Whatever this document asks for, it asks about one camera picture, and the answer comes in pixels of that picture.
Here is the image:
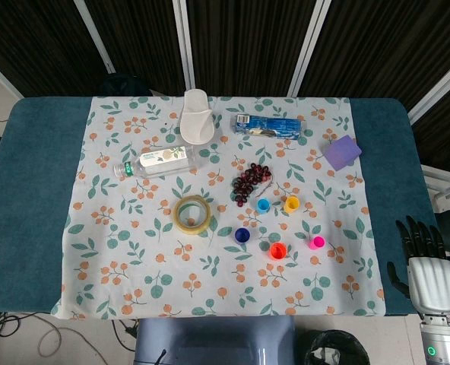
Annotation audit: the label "clear tape roll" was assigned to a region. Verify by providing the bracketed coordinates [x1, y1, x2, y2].
[172, 195, 214, 236]

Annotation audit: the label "orange cup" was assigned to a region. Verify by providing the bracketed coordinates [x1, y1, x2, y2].
[268, 242, 287, 261]

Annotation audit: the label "blue snack packet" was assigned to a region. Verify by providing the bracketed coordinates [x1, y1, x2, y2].
[230, 113, 306, 141]

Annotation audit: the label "white floor cable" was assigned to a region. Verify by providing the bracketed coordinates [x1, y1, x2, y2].
[19, 313, 108, 358]

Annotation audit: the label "black cables under table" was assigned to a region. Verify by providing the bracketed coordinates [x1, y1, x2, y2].
[112, 319, 139, 340]

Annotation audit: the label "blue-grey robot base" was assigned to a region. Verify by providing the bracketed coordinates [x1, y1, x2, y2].
[133, 316, 297, 365]

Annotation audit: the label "floral tablecloth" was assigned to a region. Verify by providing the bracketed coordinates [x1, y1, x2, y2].
[51, 96, 386, 320]

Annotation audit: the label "dark red grape bunch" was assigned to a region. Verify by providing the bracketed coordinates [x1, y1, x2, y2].
[231, 162, 274, 208]

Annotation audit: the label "yellow cup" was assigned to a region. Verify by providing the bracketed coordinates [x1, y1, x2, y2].
[283, 195, 301, 214]

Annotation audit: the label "dark chair backrest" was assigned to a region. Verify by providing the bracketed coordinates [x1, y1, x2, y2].
[97, 74, 154, 97]

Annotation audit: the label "clear plastic bottle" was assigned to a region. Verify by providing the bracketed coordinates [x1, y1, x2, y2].
[112, 144, 198, 179]

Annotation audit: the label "black trash bin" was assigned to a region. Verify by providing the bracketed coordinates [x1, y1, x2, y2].
[303, 329, 371, 365]

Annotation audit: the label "white metal rack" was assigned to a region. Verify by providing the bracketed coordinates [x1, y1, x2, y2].
[422, 163, 450, 210]

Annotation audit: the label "purple foam block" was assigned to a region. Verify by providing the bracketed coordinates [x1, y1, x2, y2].
[322, 135, 363, 171]

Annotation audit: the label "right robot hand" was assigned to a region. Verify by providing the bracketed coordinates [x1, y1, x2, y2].
[386, 215, 450, 319]

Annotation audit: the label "white partition frame post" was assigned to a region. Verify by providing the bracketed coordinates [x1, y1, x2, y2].
[287, 0, 331, 98]
[173, 0, 196, 93]
[0, 52, 23, 100]
[72, 0, 116, 74]
[407, 56, 450, 125]

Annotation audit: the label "white slipper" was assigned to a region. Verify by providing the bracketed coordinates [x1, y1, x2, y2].
[179, 89, 215, 145]

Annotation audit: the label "teal table cover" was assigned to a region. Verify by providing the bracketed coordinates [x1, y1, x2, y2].
[0, 97, 450, 316]

